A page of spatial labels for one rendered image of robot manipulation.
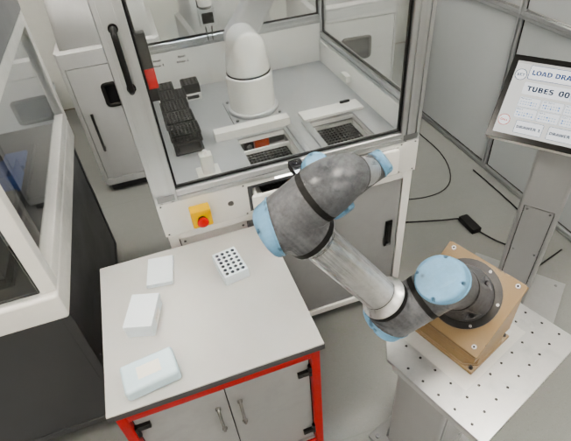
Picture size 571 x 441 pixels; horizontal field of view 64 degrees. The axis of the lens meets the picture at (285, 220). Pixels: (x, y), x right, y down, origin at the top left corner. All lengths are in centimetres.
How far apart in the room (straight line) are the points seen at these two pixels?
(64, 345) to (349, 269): 113
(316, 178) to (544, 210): 145
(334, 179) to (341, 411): 142
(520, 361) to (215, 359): 84
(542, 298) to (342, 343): 102
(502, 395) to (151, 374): 92
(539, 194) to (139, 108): 157
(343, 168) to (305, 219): 12
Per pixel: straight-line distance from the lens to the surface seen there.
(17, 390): 199
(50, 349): 182
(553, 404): 233
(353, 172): 88
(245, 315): 145
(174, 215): 166
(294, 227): 87
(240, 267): 154
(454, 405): 132
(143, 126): 147
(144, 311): 148
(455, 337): 132
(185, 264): 165
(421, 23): 166
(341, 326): 234
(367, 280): 103
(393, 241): 218
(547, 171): 206
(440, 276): 111
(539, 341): 149
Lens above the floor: 190
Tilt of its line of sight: 41 degrees down
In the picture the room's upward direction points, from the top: 6 degrees counter-clockwise
